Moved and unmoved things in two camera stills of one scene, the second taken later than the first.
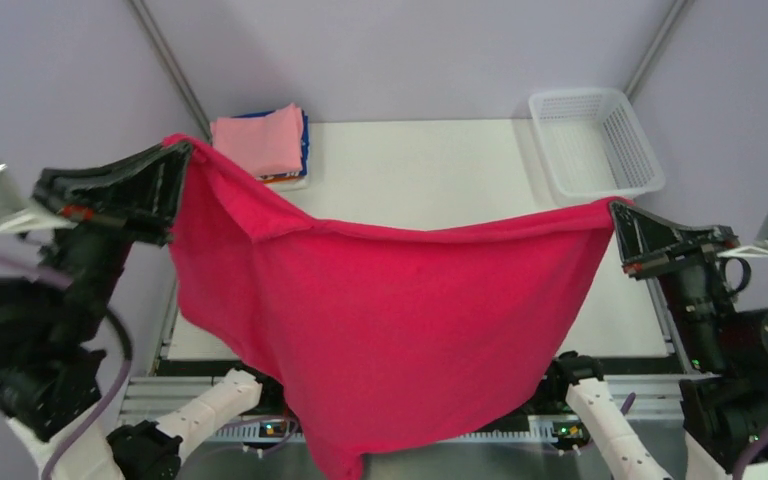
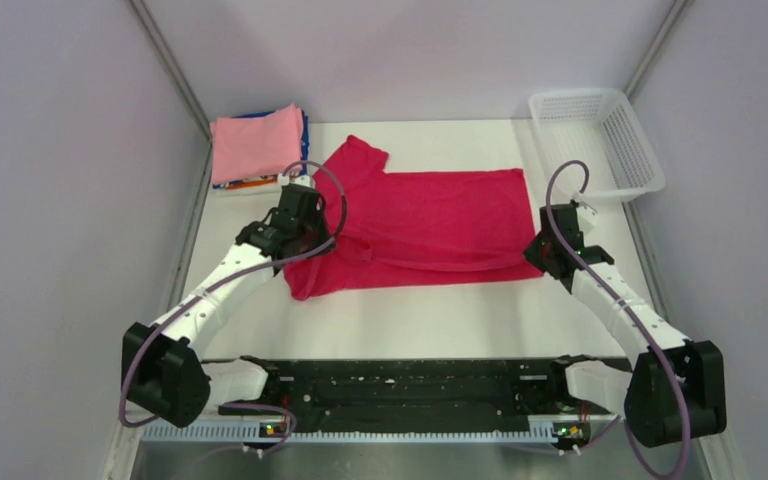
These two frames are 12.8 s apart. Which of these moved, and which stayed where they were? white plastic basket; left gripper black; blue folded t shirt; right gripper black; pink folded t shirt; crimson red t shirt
Moved: crimson red t shirt; right gripper black; left gripper black
Stayed: white plastic basket; pink folded t shirt; blue folded t shirt
